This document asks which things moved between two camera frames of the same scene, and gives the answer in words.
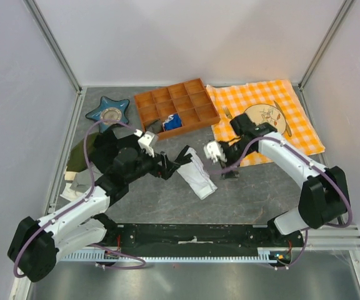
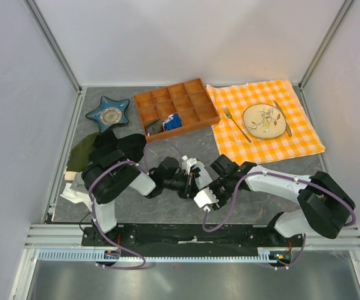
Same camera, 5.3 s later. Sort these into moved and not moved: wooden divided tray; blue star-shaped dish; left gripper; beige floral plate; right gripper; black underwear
Moved: right gripper; left gripper
Not moved: black underwear; wooden divided tray; blue star-shaped dish; beige floral plate
